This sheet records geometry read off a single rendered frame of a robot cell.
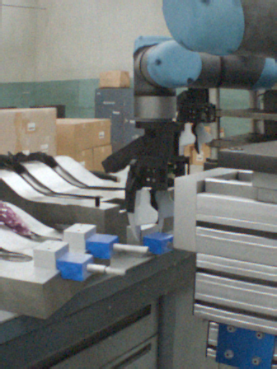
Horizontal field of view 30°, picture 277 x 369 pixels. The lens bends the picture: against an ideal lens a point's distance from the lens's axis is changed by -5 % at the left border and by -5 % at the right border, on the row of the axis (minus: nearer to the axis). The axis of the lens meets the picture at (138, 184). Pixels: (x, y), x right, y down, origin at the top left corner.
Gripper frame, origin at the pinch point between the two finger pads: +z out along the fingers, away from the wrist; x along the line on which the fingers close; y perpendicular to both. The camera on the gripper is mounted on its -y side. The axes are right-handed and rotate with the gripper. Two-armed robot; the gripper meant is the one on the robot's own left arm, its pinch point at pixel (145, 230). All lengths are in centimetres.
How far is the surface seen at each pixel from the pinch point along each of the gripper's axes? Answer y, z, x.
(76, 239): 0.8, -2.4, -18.5
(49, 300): 8.3, 2.2, -31.6
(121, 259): -1.1, 4.6, -5.5
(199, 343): -6, 40, 32
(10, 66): -723, -77, 522
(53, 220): -16.9, -0.5, -7.1
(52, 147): -329, 30, 275
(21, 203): -26.2, -2.5, -7.8
